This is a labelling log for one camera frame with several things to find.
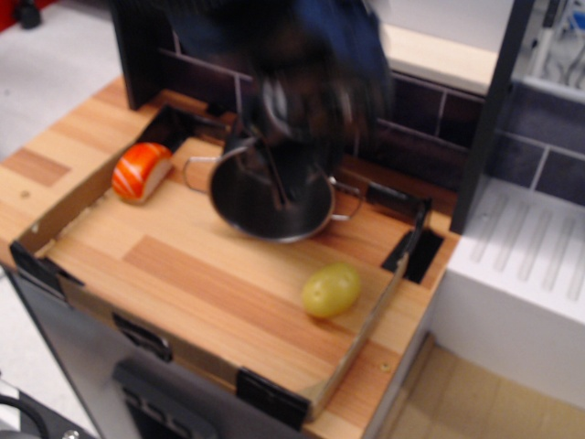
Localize salmon nigiri sushi toy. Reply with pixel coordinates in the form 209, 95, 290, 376
111, 142, 173, 204

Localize black cable bottom left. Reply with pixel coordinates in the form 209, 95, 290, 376
0, 392, 51, 439

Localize white toy sink drainer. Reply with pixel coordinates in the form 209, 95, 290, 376
431, 179, 584, 407

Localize grey oven control panel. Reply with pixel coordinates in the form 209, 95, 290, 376
112, 359, 221, 439

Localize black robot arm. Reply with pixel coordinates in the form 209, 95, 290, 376
154, 1, 394, 205

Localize cardboard fence with black tape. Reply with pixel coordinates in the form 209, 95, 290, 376
8, 104, 445, 432

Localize dark grey shelf post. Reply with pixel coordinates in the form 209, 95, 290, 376
450, 1, 534, 234

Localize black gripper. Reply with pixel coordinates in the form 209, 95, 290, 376
226, 59, 394, 209

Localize black caster wheel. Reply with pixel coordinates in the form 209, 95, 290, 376
13, 0, 42, 30

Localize yellow toy potato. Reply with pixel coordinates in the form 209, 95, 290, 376
301, 262, 361, 318

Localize stainless steel pot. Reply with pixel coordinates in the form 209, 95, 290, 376
182, 140, 365, 243

